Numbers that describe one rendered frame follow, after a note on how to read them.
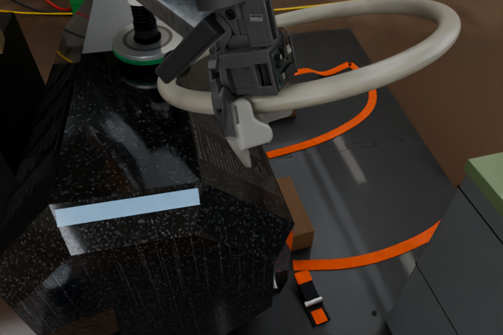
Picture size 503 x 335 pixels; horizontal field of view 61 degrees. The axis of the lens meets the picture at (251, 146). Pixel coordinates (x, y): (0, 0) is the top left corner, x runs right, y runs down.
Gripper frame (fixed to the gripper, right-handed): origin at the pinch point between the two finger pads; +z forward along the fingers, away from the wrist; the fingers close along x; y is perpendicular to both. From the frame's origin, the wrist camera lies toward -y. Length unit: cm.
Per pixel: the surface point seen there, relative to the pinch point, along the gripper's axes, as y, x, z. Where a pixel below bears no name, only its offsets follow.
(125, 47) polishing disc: -66, 52, -3
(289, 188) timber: -46, 94, 76
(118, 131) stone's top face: -55, 27, 12
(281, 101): 6.1, -0.6, -6.6
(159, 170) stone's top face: -39.3, 20.7, 18.9
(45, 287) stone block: -63, -4, 37
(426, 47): 21.0, 11.7, -7.5
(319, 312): -25, 56, 103
